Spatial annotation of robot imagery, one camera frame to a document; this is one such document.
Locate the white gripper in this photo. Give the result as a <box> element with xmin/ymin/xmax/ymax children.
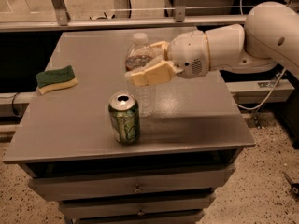
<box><xmin>124</xmin><ymin>30</ymin><xmax>209</xmax><ymax>87</ymax></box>

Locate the black caster wheel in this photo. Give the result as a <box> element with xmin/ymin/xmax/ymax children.
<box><xmin>284</xmin><ymin>173</ymin><xmax>299</xmax><ymax>197</ymax></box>

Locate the metal guard rail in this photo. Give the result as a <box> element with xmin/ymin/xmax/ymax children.
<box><xmin>0</xmin><ymin>0</ymin><xmax>299</xmax><ymax>33</ymax></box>

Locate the bottom grey drawer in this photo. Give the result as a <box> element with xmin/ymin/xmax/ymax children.
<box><xmin>75</xmin><ymin>210</ymin><xmax>204</xmax><ymax>224</ymax></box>

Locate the black cable on left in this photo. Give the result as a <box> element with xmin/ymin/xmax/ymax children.
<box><xmin>10</xmin><ymin>92</ymin><xmax>21</xmax><ymax>117</ymax></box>

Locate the grey drawer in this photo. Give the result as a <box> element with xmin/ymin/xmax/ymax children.
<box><xmin>29</xmin><ymin>164</ymin><xmax>235</xmax><ymax>201</ymax></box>
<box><xmin>75</xmin><ymin>210</ymin><xmax>204</xmax><ymax>224</ymax></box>
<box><xmin>59</xmin><ymin>192</ymin><xmax>215</xmax><ymax>219</ymax></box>

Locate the middle grey drawer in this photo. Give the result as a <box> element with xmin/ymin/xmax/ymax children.
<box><xmin>59</xmin><ymin>192</ymin><xmax>215</xmax><ymax>219</ymax></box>

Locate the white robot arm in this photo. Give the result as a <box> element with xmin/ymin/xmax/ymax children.
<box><xmin>125</xmin><ymin>2</ymin><xmax>299</xmax><ymax>87</ymax></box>

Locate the clear plastic water bottle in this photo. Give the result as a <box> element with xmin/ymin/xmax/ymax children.
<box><xmin>125</xmin><ymin>33</ymin><xmax>155</xmax><ymax>117</ymax></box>

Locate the green and yellow sponge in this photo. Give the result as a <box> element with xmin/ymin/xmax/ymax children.
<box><xmin>36</xmin><ymin>65</ymin><xmax>78</xmax><ymax>95</ymax></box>

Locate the white cable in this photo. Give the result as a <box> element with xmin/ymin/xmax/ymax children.
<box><xmin>235</xmin><ymin>0</ymin><xmax>288</xmax><ymax>111</ymax></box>

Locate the green soda can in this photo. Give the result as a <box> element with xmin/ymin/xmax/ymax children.
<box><xmin>108</xmin><ymin>92</ymin><xmax>140</xmax><ymax>144</ymax></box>

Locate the top grey drawer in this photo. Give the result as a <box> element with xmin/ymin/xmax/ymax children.
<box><xmin>29</xmin><ymin>164</ymin><xmax>235</xmax><ymax>201</ymax></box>

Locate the grey drawer cabinet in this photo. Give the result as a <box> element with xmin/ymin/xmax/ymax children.
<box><xmin>4</xmin><ymin>30</ymin><xmax>254</xmax><ymax>224</ymax></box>

